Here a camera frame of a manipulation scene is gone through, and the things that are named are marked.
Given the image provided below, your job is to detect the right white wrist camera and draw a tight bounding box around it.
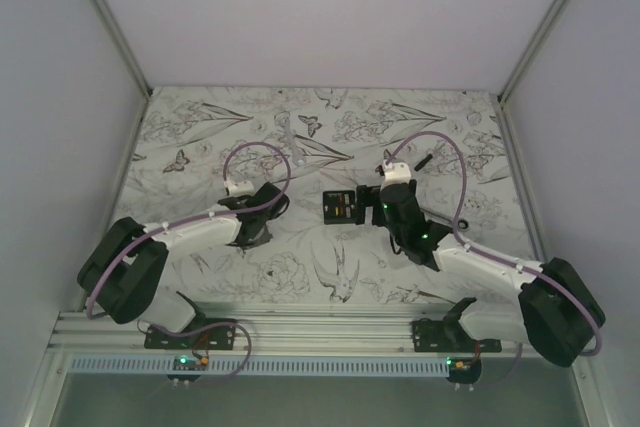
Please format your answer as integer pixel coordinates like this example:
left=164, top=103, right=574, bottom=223
left=378, top=162, right=412, bottom=188

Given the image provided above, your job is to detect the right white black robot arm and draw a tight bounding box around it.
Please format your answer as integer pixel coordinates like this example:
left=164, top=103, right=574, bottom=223
left=355, top=181, right=606, bottom=367

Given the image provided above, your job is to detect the purple cable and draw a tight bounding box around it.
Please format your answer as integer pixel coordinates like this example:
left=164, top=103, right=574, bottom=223
left=383, top=131, right=604, bottom=356
left=87, top=141, right=292, bottom=321

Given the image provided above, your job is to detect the green controller board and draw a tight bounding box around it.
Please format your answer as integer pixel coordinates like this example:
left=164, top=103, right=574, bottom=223
left=167, top=354, right=209, bottom=387
left=446, top=358, right=482, bottom=389

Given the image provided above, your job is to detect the black fuse box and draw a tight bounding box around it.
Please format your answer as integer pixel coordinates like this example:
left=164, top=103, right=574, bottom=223
left=322, top=190, right=356, bottom=225

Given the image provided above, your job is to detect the aluminium mounting rail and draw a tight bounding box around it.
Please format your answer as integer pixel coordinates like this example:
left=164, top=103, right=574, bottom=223
left=47, top=300, right=596, bottom=356

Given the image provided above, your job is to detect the silver open-end wrench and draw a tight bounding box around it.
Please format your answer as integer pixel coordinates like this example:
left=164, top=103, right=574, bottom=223
left=274, top=111, right=306, bottom=167

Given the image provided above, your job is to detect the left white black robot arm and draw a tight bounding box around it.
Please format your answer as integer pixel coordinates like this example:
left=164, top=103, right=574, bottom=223
left=77, top=182, right=290, bottom=349

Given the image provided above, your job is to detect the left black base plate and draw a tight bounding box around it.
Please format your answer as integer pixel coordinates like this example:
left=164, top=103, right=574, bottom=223
left=143, top=318, right=237, bottom=351

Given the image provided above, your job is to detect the aluminium frame post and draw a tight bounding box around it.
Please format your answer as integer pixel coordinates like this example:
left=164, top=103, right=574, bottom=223
left=497, top=0, right=570, bottom=106
left=89, top=0, right=153, bottom=99

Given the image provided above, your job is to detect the small black screwdriver bit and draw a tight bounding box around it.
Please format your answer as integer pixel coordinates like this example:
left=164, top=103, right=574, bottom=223
left=414, top=154, right=433, bottom=171

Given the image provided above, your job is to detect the left green controller board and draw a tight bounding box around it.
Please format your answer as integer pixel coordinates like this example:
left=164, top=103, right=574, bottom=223
left=167, top=354, right=209, bottom=387

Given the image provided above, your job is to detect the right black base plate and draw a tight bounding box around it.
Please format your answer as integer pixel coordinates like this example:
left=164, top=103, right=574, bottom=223
left=410, top=318, right=502, bottom=354

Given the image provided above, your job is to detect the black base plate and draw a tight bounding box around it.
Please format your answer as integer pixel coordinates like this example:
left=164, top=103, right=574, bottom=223
left=410, top=318, right=502, bottom=354
left=143, top=318, right=237, bottom=351

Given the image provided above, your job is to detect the right green controller board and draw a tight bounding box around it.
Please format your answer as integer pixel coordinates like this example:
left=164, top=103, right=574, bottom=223
left=446, top=358, right=482, bottom=389

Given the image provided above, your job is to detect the right aluminium frame post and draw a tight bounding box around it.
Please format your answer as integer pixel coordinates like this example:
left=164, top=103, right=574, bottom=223
left=497, top=0, right=570, bottom=106

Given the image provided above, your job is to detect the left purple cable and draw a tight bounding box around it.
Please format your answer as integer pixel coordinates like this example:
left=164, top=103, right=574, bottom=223
left=87, top=141, right=292, bottom=321

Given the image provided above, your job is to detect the slotted grey cable duct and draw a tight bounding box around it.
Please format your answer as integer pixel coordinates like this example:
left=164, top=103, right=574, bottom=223
left=68, top=354, right=448, bottom=378

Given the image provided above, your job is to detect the left aluminium frame post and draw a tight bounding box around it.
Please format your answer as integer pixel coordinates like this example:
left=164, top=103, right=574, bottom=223
left=89, top=0, right=153, bottom=99

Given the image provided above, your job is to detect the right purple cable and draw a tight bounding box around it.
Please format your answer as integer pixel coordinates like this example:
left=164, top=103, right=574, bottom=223
left=383, top=131, right=604, bottom=356

